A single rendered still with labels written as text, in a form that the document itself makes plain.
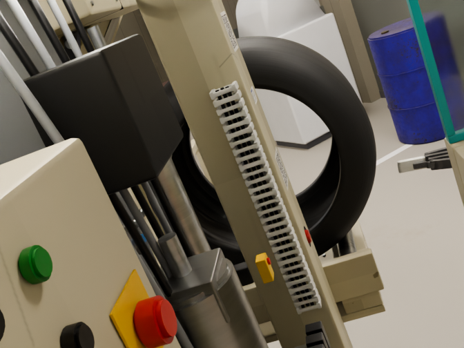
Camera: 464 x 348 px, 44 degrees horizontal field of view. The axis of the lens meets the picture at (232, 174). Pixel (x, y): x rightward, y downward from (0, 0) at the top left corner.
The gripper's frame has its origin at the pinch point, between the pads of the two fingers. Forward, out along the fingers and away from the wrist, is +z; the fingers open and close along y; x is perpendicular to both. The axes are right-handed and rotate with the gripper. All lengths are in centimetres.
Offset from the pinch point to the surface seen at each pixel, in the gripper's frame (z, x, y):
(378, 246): 3, 102, -156
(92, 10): 61, -56, 26
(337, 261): 23.0, 9.1, 27.8
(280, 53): 26.2, -37.3, 14.8
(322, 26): 4, 1, -410
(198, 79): 41, -39, 41
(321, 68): 18.1, -32.0, 14.3
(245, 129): 34, -29, 45
